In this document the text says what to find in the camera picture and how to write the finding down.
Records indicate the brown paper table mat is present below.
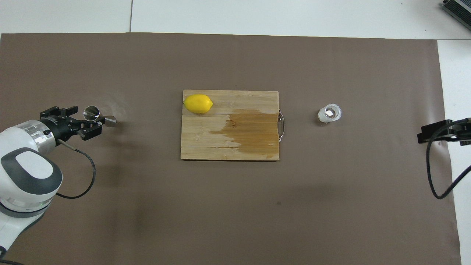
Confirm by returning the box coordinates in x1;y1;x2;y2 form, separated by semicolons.
0;32;463;265

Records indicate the yellow lemon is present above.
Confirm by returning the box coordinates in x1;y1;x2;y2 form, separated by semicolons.
184;94;213;114

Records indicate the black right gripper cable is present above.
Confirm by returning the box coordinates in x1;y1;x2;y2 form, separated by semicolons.
426;119;471;199

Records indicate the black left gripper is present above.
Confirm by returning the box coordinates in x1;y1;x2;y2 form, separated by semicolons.
40;106;103;142

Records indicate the wooden cutting board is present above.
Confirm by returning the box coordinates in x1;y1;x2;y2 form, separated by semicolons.
180;89;286;161

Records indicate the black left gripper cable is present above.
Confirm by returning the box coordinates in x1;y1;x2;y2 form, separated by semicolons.
55;139;97;199

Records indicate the grey metal device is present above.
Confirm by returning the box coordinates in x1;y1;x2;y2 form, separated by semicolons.
440;0;471;31

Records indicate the steel double jigger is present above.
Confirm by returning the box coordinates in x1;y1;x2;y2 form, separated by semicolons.
83;105;117;128

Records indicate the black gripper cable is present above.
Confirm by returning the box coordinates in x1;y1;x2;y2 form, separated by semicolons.
55;139;97;199
426;119;471;199

